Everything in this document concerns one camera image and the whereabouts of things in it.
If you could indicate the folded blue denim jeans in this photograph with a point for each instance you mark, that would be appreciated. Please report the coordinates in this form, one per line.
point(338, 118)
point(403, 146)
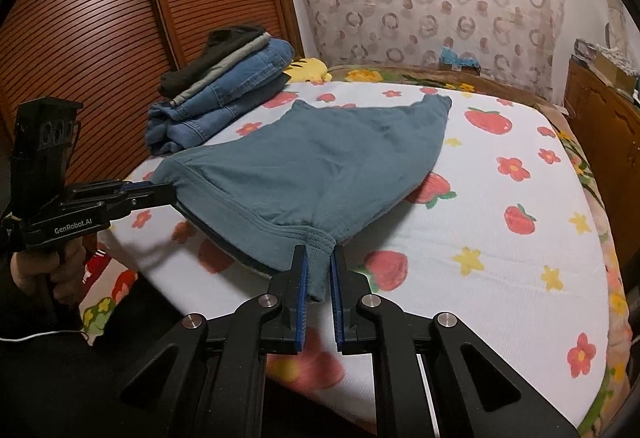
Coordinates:
point(200, 128)
point(245, 73)

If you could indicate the dark box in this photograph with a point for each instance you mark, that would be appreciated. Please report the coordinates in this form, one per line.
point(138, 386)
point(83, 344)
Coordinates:
point(584, 49)

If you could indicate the cardboard box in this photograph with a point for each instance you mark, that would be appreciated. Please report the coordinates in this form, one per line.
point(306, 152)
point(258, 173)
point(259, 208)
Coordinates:
point(617, 68)

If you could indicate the wooden sideboard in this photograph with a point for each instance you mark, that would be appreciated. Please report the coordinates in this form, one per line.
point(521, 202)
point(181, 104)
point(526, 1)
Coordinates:
point(605, 128)

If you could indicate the yellow plush toy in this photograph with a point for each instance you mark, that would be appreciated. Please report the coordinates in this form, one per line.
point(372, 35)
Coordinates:
point(310, 70)

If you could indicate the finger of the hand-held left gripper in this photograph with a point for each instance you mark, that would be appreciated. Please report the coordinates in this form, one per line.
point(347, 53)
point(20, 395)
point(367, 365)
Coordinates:
point(150, 204)
point(145, 188)

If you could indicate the box with blue cloth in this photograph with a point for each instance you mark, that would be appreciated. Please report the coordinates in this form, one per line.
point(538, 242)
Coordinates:
point(457, 59)

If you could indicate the floral bed blanket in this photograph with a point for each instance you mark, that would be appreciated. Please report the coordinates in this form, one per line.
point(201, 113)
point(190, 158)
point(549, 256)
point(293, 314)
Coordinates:
point(365, 75)

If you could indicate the folded grey garment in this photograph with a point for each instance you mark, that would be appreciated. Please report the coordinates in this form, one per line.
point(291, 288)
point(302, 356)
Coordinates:
point(225, 68)

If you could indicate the brown slatted wardrobe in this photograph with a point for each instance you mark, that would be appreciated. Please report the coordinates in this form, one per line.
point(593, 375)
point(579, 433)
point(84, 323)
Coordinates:
point(100, 18)

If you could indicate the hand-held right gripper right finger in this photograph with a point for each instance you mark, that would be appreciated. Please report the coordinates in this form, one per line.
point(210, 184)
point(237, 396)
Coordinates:
point(339, 298)

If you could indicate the teal short pants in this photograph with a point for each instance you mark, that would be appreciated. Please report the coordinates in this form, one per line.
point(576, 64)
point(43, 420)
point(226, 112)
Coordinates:
point(310, 168)

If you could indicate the person's left hand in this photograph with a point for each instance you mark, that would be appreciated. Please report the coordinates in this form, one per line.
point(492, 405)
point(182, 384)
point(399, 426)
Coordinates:
point(70, 278)

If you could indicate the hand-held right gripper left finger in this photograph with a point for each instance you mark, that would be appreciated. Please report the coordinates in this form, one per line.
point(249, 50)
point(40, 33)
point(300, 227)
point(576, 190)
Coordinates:
point(300, 298)

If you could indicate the folded black garment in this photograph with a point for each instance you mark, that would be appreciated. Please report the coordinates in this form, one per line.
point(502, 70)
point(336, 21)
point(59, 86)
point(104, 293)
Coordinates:
point(220, 48)

